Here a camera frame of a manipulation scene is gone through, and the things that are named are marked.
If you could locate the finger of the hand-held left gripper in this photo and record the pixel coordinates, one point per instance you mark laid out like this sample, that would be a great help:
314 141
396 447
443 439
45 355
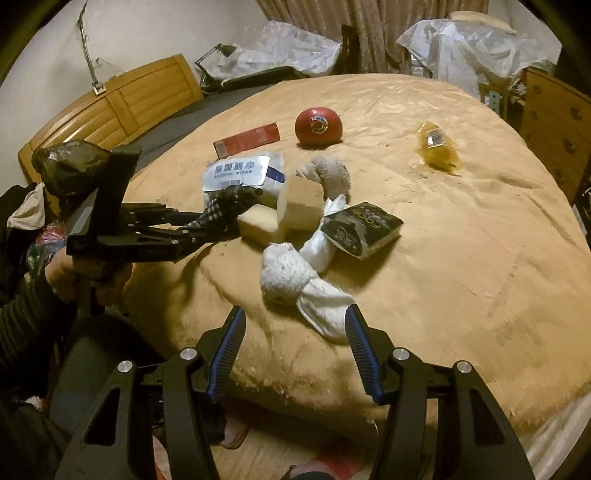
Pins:
166 216
173 237

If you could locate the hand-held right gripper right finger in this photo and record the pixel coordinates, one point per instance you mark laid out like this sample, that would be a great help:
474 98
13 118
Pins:
362 353

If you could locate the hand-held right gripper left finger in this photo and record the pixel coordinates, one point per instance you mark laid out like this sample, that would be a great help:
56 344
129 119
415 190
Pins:
228 344

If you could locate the checkered black white cloth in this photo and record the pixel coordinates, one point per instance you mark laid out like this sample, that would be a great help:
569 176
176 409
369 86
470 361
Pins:
226 207

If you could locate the white wet wipes packet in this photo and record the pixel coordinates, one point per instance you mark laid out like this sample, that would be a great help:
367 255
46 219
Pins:
240 174

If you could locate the grey terry sock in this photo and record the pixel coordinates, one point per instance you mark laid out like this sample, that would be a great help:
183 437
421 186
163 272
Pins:
333 175

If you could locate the person's left forearm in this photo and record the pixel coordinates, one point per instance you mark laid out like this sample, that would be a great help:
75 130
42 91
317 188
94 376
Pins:
23 327

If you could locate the person's left hand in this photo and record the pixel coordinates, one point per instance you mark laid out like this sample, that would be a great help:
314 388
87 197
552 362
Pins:
64 277

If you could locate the white smooth sock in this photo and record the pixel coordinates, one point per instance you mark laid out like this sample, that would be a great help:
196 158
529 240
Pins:
325 307

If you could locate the small pale sponge block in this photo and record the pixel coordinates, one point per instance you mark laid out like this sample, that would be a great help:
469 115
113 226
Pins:
258 226

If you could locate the pile of clothes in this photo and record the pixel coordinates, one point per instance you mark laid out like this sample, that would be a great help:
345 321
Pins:
23 207

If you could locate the white fluffy terry sock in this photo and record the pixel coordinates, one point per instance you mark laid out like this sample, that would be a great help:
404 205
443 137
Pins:
282 274

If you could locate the wooden headboard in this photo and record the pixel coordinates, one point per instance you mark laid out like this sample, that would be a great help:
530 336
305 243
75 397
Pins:
138 101

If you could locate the dark grey bed sheet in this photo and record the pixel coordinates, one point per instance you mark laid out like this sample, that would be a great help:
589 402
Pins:
194 108

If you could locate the flat red box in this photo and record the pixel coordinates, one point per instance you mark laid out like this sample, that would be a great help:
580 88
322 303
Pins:
247 139

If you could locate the white shiny knotted cloth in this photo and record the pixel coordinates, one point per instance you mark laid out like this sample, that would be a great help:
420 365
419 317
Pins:
323 242

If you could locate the tan plush blanket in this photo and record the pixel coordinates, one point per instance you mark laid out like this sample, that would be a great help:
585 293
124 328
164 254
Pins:
452 277

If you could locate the black snack packet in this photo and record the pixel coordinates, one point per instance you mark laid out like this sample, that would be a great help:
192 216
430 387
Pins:
362 228

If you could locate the clamp light with clear shade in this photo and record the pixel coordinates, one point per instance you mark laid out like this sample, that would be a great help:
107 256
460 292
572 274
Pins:
92 69

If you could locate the large tan sponge block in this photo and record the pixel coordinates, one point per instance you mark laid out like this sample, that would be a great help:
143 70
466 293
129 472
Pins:
302 204

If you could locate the black desk lamp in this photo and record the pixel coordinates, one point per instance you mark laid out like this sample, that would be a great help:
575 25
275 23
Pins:
214 53

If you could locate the red round ball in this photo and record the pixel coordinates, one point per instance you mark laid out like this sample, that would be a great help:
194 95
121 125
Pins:
318 128

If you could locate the small silver plastic cover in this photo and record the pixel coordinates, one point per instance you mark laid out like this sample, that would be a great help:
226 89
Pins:
286 48

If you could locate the white bed sheet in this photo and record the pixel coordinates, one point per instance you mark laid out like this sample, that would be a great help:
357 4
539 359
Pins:
558 438

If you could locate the yellow crumpled wrapper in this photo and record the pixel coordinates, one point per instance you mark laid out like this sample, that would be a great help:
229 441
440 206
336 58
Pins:
436 145

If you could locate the wooden chest of drawers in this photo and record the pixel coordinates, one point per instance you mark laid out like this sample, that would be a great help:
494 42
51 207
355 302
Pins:
554 134

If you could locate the brown patterned curtain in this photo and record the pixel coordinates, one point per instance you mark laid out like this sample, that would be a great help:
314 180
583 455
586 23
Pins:
392 27

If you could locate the large silver plastic cover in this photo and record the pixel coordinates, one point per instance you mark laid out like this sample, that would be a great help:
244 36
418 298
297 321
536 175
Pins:
471 50

